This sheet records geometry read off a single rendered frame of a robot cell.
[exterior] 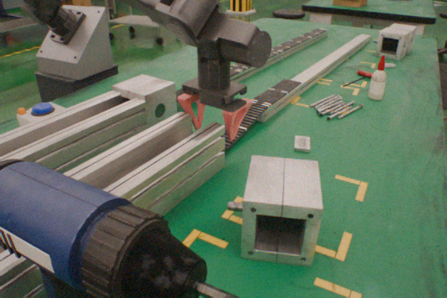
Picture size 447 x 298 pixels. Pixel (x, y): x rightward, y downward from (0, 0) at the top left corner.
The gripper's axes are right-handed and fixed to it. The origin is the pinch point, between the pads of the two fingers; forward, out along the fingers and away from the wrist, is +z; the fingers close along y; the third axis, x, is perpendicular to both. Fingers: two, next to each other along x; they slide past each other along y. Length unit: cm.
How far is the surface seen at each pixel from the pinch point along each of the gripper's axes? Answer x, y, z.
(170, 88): 3.5, -13.9, -4.3
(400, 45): 89, 18, -1
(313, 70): 49.8, 0.2, 1.4
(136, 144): -17.0, -2.4, -4.2
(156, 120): -1.6, -13.9, 1.2
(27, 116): -19.2, -32.3, -1.6
